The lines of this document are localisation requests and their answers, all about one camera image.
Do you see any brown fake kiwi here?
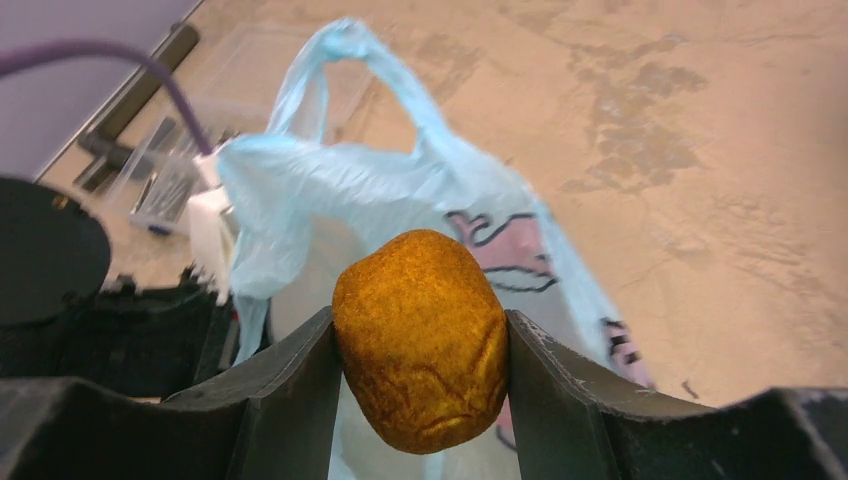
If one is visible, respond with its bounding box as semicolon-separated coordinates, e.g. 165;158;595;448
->
332;229;510;455

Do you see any light blue plastic bag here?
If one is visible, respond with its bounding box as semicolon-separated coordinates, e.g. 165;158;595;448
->
218;19;653;479

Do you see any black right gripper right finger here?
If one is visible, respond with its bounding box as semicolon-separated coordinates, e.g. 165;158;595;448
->
507;310;847;479

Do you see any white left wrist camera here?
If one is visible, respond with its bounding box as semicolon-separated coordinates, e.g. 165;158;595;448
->
187;153;238;306

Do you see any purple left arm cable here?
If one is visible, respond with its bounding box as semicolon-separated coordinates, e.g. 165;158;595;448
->
0;39;215;157

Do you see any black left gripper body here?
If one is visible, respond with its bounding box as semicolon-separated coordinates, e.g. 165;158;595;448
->
1;268;240;398

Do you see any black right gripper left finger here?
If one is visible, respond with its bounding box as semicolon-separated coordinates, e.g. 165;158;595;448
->
1;308;341;479

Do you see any black hex key tool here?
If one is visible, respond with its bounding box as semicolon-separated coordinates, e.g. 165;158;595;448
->
72;23;201;193

